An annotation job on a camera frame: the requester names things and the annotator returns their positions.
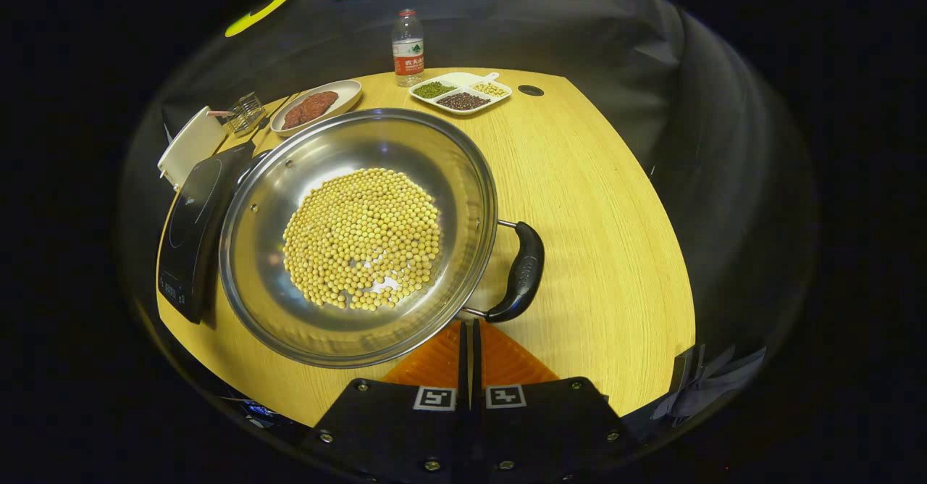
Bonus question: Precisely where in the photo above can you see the stainless steel pot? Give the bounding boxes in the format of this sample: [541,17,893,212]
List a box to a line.
[219,107,545,369]

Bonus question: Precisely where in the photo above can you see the grey folded sheets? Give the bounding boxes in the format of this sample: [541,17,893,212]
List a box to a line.
[650,345,767,421]

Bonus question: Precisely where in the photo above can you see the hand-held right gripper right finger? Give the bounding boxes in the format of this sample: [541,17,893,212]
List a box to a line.
[471,319,631,484]

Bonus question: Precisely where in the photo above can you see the round white plate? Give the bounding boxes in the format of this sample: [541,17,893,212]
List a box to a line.
[270,80,363,138]

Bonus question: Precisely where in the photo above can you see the black induction cooktop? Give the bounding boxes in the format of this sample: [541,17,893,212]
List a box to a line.
[157,141,272,324]

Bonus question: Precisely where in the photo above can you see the white divided dish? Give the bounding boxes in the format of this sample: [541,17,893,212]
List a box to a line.
[408,72,513,116]

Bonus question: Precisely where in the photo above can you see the metal wire holder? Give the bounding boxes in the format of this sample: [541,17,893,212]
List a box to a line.
[225,91,267,137]

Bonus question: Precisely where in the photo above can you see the white toaster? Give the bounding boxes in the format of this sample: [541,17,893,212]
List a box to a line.
[157,106,227,191]

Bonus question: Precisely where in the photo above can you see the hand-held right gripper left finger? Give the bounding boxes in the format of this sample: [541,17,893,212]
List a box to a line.
[301,319,471,484]

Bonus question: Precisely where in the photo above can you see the clear plastic water bottle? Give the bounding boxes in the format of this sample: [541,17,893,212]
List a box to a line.
[392,9,426,88]

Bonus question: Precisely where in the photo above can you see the dark red bean pile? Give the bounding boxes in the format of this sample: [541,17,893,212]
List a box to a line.
[437,92,490,112]

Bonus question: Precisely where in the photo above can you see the large soybean pile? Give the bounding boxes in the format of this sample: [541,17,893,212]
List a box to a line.
[282,167,442,312]

